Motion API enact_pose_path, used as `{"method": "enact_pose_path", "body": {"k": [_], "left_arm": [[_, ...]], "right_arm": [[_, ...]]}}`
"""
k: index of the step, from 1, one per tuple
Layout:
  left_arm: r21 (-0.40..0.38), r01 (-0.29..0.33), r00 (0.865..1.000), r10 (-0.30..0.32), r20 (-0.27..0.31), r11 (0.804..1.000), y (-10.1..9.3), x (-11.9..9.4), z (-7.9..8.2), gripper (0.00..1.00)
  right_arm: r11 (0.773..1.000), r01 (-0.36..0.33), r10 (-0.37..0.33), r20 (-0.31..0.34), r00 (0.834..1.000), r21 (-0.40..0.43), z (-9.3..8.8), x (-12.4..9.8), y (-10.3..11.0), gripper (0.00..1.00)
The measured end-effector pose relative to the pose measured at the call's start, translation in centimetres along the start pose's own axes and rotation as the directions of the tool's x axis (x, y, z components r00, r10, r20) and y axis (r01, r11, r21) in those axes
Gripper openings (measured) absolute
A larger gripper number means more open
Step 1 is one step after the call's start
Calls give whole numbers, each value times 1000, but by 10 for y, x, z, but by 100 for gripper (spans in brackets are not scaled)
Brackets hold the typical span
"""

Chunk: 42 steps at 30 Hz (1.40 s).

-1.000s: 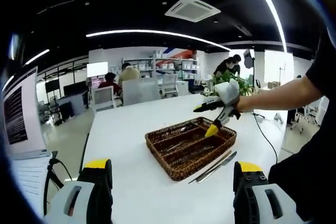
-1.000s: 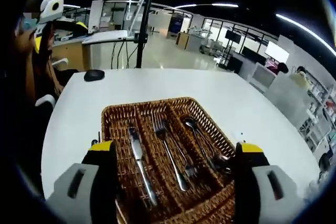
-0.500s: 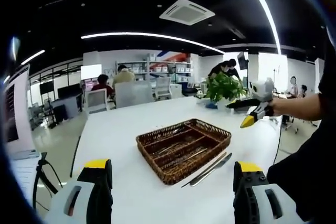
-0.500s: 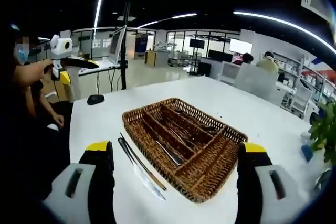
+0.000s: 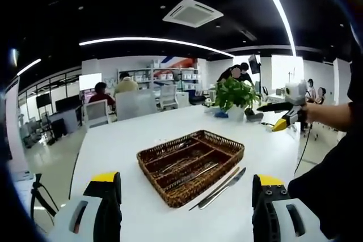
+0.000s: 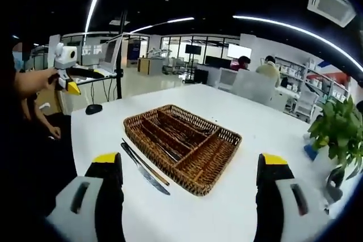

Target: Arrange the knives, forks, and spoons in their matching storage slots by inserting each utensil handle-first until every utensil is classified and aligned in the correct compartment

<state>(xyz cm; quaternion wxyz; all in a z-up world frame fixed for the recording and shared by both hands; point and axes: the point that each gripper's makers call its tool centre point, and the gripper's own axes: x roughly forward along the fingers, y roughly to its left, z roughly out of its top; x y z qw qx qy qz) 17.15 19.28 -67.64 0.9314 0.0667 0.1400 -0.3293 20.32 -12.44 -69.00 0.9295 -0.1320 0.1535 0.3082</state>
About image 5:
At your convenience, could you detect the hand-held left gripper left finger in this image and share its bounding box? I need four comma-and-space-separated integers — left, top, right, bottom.
48, 171, 123, 242

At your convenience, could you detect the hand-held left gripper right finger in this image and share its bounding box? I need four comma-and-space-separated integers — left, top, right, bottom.
251, 173, 330, 242

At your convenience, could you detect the brown wicker storage tray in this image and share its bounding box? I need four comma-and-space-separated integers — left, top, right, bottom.
136, 129, 246, 209

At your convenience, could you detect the steel table knife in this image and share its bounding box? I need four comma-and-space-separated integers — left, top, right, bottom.
197, 167, 247, 210
188, 167, 241, 211

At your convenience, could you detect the pile of steel utensils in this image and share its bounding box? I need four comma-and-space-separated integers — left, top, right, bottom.
153, 138, 219, 189

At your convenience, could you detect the white storage shelving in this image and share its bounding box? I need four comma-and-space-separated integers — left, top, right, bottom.
117, 66, 199, 90

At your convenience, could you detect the person's right hand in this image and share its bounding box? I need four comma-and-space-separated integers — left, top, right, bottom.
301, 103, 318, 125

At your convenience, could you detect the black grey device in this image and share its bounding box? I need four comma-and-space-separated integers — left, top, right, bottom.
244, 108, 264, 122

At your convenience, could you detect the potted green plant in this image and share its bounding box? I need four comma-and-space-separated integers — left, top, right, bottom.
213, 77, 261, 122

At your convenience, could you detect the studio light on stand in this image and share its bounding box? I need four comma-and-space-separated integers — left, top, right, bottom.
248, 54, 263, 92

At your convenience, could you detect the black tripod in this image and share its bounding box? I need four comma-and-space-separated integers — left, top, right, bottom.
29, 173, 59, 220

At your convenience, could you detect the person's black clothing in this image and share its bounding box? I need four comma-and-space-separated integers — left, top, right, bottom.
288, 57, 363, 240

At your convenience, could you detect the black equipment cart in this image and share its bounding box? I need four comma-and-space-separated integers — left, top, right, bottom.
47, 111, 71, 143

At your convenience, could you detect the ceiling light strip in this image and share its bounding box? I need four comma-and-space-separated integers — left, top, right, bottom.
78, 37, 236, 58
251, 0, 297, 57
16, 58, 42, 76

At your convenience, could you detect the white mesh chair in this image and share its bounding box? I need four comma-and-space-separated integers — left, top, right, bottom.
83, 99, 111, 129

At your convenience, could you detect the white laptop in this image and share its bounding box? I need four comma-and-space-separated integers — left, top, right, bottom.
4, 77, 36, 183

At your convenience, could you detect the white office chair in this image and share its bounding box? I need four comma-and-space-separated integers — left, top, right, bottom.
158, 84, 179, 111

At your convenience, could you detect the black monitor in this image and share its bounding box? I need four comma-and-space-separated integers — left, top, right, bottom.
55, 94, 82, 112

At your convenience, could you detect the translucent white chair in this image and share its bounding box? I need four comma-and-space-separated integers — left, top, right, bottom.
115, 89, 157, 121

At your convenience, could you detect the black television on stand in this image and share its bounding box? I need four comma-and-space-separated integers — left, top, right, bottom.
36, 94, 52, 107

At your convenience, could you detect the ceiling air conditioner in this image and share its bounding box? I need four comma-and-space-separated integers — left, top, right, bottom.
162, 0, 225, 29

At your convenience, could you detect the bright white screen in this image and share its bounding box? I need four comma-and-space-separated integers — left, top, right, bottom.
78, 73, 103, 91

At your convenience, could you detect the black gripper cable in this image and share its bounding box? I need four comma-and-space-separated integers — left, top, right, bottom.
293, 124, 311, 176

